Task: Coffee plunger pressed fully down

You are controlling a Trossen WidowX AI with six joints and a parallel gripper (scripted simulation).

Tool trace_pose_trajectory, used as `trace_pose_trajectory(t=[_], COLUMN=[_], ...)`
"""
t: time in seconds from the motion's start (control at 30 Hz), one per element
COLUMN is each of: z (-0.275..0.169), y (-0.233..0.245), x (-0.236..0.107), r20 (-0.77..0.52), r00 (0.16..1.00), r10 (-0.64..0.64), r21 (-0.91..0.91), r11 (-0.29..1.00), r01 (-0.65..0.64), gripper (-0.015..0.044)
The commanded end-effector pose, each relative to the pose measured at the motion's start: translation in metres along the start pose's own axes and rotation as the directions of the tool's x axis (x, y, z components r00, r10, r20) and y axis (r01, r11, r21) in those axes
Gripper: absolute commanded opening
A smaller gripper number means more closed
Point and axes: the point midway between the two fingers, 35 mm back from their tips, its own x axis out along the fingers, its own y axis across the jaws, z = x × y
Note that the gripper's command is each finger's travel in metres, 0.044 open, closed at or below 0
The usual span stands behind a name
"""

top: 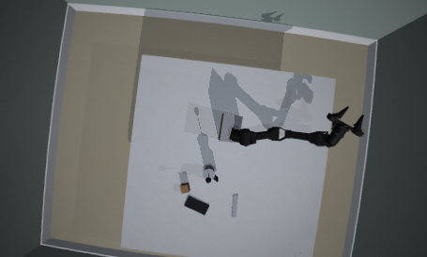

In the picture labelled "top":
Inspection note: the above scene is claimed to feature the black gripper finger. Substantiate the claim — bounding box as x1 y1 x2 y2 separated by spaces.
353 115 364 131
332 107 349 119

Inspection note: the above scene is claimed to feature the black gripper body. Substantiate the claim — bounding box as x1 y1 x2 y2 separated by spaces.
327 113 364 139

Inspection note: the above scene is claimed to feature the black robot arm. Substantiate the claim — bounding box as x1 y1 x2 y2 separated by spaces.
230 127 341 147

